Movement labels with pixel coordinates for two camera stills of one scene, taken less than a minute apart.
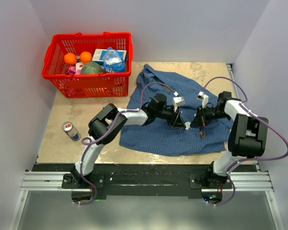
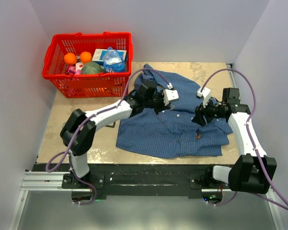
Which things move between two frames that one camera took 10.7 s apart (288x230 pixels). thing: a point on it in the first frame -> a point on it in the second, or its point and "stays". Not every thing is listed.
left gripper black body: x=168 y=114 -> x=156 y=103
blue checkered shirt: x=159 y=137 stays
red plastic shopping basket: x=86 y=65 stays
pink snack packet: x=76 y=69 stays
